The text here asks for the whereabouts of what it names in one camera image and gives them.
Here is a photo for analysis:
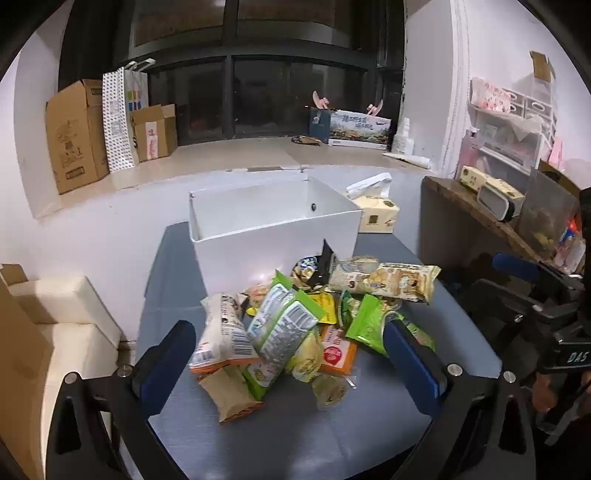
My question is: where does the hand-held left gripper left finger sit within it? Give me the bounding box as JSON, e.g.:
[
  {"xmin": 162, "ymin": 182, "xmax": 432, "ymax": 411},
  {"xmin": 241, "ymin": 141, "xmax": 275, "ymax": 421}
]
[{"xmin": 46, "ymin": 319, "xmax": 198, "ymax": 480}]

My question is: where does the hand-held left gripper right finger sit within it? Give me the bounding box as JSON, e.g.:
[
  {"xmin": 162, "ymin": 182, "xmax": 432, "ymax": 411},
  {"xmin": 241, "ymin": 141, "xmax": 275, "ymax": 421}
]
[{"xmin": 383, "ymin": 318, "xmax": 539, "ymax": 480}]

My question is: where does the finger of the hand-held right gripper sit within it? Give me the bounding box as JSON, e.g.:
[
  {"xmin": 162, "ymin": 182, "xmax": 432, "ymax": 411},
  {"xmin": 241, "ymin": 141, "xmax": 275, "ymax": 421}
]
[
  {"xmin": 492, "ymin": 253, "xmax": 578, "ymax": 301},
  {"xmin": 462, "ymin": 277, "xmax": 550, "ymax": 370}
]

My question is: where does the white barcode snack packet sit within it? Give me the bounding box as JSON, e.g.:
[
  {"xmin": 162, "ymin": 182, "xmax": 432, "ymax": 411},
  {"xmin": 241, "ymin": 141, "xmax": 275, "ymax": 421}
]
[{"xmin": 188, "ymin": 293, "xmax": 259, "ymax": 374}]

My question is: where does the tan snack packet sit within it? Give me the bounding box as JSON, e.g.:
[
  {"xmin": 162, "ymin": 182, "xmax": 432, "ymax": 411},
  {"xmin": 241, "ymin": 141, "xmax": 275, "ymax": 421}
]
[{"xmin": 198, "ymin": 364, "xmax": 265, "ymax": 424}]

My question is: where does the pale round snack packet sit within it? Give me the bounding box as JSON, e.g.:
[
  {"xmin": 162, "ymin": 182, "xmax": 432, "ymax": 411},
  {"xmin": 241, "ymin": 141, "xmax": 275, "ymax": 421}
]
[{"xmin": 311, "ymin": 373, "xmax": 356, "ymax": 411}]

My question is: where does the long beige snack packet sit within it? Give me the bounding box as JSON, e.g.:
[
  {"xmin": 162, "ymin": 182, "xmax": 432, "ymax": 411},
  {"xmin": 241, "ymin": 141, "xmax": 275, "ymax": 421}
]
[{"xmin": 329, "ymin": 258, "xmax": 441, "ymax": 304}]

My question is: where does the yellow-green snack packet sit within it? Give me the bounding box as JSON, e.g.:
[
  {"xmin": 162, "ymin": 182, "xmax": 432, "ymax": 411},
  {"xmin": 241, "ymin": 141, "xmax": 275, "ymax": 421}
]
[{"xmin": 285, "ymin": 330, "xmax": 324, "ymax": 383}]

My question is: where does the small orange snack packet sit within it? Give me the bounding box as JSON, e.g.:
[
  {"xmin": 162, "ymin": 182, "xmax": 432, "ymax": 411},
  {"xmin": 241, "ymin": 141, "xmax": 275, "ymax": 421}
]
[{"xmin": 238, "ymin": 284, "xmax": 278, "ymax": 317}]

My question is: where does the green and white snack packet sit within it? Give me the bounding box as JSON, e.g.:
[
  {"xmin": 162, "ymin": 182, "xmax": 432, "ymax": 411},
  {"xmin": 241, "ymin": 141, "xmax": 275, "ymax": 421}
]
[{"xmin": 242, "ymin": 270, "xmax": 326, "ymax": 400}]

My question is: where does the black snack packet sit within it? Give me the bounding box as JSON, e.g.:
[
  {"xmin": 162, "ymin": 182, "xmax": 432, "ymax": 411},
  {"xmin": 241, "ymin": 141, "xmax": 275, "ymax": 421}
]
[{"xmin": 309, "ymin": 239, "xmax": 340, "ymax": 289}]

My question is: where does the blue and white snack packet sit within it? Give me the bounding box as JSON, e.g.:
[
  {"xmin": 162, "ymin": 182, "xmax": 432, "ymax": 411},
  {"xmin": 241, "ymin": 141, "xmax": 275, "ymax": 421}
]
[{"xmin": 291, "ymin": 256, "xmax": 324, "ymax": 291}]

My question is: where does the white storage box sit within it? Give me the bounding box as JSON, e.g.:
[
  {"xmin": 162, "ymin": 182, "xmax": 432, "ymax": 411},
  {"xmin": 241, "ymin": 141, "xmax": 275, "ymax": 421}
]
[{"xmin": 188, "ymin": 175, "xmax": 363, "ymax": 296}]

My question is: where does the person's right hand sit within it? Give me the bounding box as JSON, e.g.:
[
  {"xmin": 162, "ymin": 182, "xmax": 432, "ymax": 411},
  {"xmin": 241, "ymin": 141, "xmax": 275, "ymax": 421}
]
[{"xmin": 531, "ymin": 371, "xmax": 570, "ymax": 414}]

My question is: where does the grey and white speaker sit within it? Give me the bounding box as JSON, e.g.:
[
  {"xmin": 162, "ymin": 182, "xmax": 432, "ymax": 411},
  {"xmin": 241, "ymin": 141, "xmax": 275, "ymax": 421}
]
[{"xmin": 476, "ymin": 185, "xmax": 515, "ymax": 223}]

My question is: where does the clear plastic container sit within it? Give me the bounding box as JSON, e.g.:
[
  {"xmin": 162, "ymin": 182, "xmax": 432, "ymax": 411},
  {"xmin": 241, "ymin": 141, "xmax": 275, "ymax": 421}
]
[{"xmin": 517, "ymin": 168, "xmax": 578, "ymax": 252}]

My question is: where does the wooden side table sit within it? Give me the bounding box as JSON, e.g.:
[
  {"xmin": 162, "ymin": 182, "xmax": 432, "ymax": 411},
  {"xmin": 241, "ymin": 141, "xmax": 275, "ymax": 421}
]
[{"xmin": 421, "ymin": 175, "xmax": 591, "ymax": 287}]

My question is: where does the cream sofa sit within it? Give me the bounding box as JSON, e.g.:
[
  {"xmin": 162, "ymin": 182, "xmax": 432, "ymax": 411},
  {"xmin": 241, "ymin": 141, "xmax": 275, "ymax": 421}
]
[{"xmin": 0, "ymin": 272, "xmax": 134, "ymax": 480}]

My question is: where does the clear plastic drawer unit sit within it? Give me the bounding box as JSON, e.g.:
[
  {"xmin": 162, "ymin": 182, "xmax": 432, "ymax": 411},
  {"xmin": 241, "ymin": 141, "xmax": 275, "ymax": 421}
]
[{"xmin": 462, "ymin": 78, "xmax": 559, "ymax": 185}]

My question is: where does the brown cardboard sheet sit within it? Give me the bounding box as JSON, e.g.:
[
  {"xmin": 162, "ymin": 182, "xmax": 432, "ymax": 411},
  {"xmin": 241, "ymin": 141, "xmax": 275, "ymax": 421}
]
[{"xmin": 0, "ymin": 264, "xmax": 54, "ymax": 480}]

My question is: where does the white bottle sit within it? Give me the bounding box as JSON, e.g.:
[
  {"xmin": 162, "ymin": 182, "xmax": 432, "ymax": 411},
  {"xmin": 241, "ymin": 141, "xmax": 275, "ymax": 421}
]
[{"xmin": 392, "ymin": 117, "xmax": 415, "ymax": 155}]

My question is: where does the pink floral cloth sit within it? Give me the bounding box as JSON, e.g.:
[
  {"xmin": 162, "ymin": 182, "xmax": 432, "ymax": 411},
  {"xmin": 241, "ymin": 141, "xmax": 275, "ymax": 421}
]
[{"xmin": 470, "ymin": 78, "xmax": 515, "ymax": 114}]

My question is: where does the tiny cardboard box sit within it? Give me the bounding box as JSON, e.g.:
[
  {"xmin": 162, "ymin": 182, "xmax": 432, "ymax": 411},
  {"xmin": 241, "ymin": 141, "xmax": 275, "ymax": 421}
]
[{"xmin": 530, "ymin": 51, "xmax": 555, "ymax": 84}]

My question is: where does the printed gift box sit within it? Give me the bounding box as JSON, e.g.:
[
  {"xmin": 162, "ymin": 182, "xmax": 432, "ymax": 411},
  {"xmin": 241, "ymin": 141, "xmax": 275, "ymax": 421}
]
[{"xmin": 308, "ymin": 107, "xmax": 392, "ymax": 151}]

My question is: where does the small cardboard box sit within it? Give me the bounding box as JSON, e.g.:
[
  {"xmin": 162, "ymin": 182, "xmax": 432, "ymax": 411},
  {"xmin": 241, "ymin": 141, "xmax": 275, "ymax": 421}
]
[{"xmin": 130, "ymin": 104, "xmax": 178, "ymax": 163}]

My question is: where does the large cardboard box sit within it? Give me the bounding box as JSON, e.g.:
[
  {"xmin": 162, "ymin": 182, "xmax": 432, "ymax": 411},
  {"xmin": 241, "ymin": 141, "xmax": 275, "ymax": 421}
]
[{"xmin": 45, "ymin": 78, "xmax": 110, "ymax": 195}]

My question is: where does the dotted paper bag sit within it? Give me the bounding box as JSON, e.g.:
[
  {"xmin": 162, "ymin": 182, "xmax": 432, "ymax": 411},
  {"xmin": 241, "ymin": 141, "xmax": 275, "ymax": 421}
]
[{"xmin": 102, "ymin": 67, "xmax": 139, "ymax": 174}]

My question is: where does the white paper bag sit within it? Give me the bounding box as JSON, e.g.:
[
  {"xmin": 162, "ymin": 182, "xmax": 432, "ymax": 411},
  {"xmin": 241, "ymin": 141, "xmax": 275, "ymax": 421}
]
[{"xmin": 124, "ymin": 59, "xmax": 155, "ymax": 112}]

